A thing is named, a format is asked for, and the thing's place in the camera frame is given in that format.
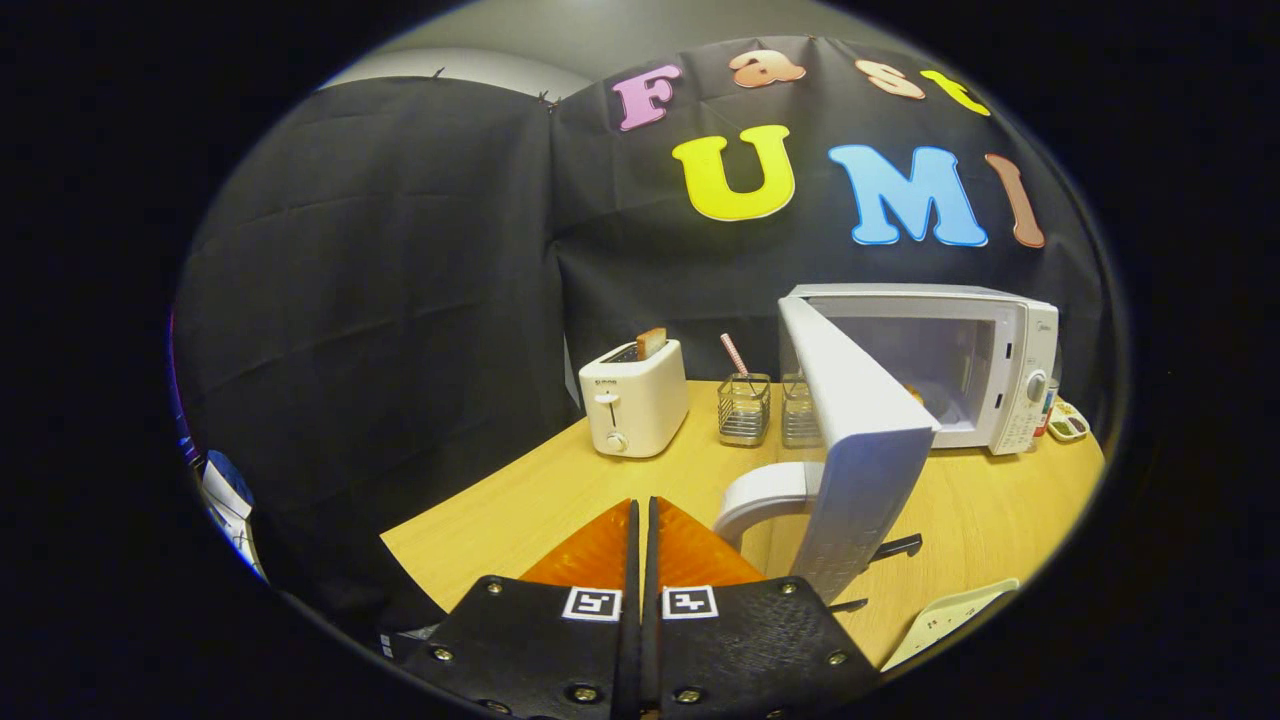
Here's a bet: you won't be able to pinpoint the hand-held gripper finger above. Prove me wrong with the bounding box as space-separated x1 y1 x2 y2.
400 497 643 720
640 495 881 720

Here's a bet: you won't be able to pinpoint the white microwave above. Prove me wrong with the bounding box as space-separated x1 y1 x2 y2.
712 283 1061 613

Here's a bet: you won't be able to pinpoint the white toaster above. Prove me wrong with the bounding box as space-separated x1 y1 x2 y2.
578 339 691 460

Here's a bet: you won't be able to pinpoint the beige plastic tray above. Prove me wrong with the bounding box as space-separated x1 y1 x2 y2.
880 577 1021 673

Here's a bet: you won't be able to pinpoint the white paper sheets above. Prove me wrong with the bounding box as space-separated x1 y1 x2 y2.
200 450 269 581

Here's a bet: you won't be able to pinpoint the black backdrop cloth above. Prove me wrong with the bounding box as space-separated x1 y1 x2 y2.
170 35 1116 641

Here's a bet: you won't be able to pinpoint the clear plastic water bottle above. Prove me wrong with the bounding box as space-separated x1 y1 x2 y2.
1040 345 1063 438

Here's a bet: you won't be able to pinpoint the white divided bean dish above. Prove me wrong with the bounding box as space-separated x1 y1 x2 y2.
1046 400 1091 443

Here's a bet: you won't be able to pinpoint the wire mesh holder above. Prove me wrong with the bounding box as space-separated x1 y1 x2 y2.
717 373 772 448

